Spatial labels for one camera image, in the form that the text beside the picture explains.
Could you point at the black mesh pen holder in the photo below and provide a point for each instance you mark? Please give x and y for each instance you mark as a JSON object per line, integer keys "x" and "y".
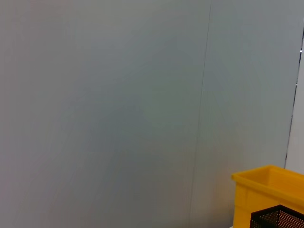
{"x": 280, "y": 219}

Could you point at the yellow plastic bin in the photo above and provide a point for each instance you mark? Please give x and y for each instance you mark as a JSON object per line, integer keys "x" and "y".
{"x": 261, "y": 187}

